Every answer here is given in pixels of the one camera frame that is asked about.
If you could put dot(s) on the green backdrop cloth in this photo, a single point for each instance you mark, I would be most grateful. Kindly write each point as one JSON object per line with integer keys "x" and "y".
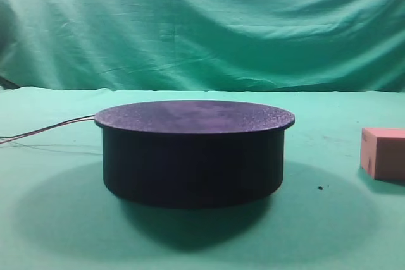
{"x": 228, "y": 45}

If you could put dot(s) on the pink cube-shaped block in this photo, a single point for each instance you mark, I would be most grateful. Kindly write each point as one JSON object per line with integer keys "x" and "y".
{"x": 382, "y": 153}

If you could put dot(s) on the black round turntable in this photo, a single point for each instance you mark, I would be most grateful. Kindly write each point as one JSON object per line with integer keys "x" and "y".
{"x": 193, "y": 154}

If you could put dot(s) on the green table cloth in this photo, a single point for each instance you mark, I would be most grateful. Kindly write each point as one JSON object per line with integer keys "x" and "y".
{"x": 57, "y": 214}

